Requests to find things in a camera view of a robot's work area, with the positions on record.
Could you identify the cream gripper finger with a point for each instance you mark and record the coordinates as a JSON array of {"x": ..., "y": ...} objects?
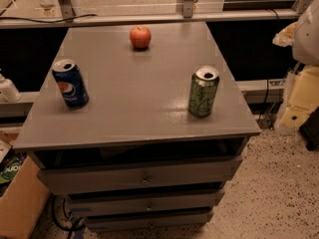
[{"x": 303, "y": 97}]

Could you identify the red apple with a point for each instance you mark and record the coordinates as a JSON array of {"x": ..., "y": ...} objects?
[{"x": 140, "y": 37}]

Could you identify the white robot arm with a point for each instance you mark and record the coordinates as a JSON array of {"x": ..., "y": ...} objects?
[{"x": 305, "y": 46}]

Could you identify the green soda can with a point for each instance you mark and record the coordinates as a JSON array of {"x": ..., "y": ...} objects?
[{"x": 203, "y": 88}]

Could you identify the blue pepsi can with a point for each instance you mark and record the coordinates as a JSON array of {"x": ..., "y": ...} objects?
[{"x": 70, "y": 83}]

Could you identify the top grey drawer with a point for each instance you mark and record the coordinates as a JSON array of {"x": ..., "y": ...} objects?
[{"x": 140, "y": 175}]

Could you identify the grey drawer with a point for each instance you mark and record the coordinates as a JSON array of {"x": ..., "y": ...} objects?
[
  {"x": 128, "y": 204},
  {"x": 150, "y": 220},
  {"x": 140, "y": 175}
]

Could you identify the middle grey drawer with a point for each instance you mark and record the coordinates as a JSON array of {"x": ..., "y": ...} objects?
[{"x": 128, "y": 204}]

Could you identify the grey drawer cabinet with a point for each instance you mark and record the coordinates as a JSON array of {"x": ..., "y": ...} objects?
[{"x": 138, "y": 106}]

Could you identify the bottom grey drawer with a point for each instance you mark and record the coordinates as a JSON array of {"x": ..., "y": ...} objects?
[{"x": 150, "y": 220}]

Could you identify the white plastic bottle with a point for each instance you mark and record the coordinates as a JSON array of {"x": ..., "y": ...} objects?
[{"x": 9, "y": 90}]

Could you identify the green snack bag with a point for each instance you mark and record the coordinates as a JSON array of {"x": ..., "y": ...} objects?
[{"x": 12, "y": 167}]

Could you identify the cardboard box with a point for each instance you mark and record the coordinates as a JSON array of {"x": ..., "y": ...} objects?
[{"x": 22, "y": 202}]

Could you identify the grey metal rail frame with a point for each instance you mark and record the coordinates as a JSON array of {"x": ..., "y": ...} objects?
[{"x": 75, "y": 13}]

